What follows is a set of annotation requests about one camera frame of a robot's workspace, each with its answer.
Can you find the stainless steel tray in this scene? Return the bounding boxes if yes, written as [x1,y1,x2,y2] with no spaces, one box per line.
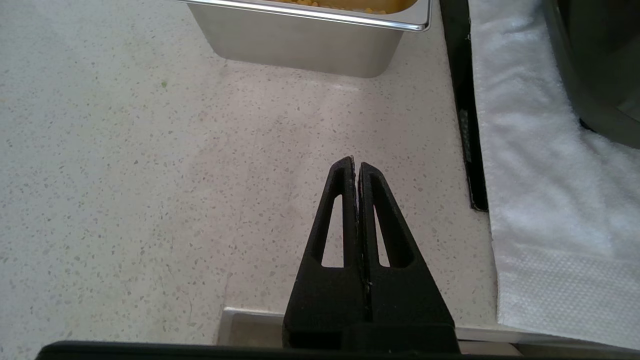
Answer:
[172,0,433,79]

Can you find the long black strip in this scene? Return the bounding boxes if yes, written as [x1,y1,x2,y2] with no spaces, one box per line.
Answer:
[439,0,489,212]

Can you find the yellow corn kernels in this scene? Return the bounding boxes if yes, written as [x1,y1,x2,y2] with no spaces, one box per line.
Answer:
[280,0,416,15]

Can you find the black rice cooker body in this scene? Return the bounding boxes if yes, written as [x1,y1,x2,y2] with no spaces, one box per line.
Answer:
[543,0,640,150]

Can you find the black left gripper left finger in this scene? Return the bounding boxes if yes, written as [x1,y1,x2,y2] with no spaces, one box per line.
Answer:
[282,156,371,351]

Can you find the white towel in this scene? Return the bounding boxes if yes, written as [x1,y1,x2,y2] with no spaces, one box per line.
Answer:
[467,0,640,351]

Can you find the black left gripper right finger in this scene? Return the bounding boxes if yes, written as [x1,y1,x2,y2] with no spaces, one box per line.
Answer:
[357,161,459,352]

